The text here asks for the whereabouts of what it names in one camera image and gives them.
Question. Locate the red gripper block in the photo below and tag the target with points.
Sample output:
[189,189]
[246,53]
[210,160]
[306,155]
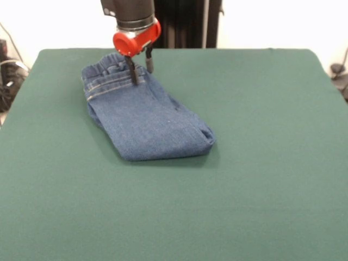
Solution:
[141,40]

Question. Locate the blue denim jeans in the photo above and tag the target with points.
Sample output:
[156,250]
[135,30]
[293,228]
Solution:
[146,127]

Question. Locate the dark green table cloth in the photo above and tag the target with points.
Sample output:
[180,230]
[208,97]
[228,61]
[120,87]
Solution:
[108,204]

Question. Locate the black floor device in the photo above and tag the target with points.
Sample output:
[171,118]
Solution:
[340,79]

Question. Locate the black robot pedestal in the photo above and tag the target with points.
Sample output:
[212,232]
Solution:
[187,24]

